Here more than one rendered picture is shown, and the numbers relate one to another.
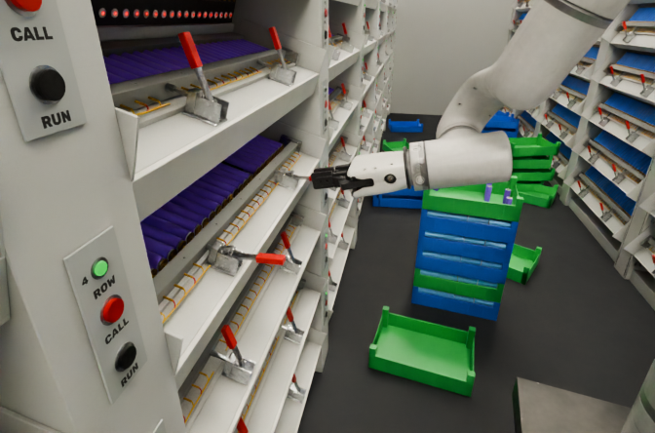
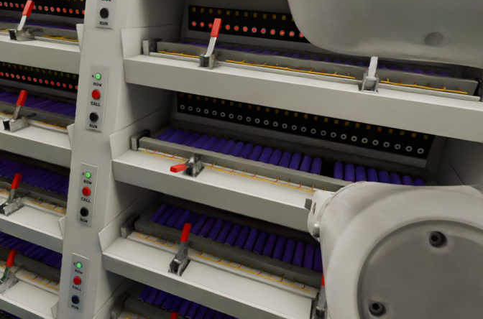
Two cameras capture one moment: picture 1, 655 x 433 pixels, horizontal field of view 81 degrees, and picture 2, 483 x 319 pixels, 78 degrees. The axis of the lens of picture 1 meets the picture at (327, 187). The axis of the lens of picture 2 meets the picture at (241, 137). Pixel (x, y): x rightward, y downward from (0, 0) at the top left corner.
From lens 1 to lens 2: 0.67 m
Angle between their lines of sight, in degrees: 90
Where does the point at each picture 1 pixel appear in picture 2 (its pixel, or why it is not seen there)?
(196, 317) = (147, 163)
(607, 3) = not seen: outside the picture
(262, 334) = (217, 283)
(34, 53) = (104, 3)
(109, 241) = (105, 70)
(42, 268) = (85, 62)
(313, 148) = not seen: hidden behind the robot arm
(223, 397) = (160, 259)
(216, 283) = not seen: hidden behind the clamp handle
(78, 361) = (83, 99)
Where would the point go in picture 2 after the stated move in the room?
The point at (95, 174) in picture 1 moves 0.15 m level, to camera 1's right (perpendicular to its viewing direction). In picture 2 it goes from (110, 46) to (52, 25)
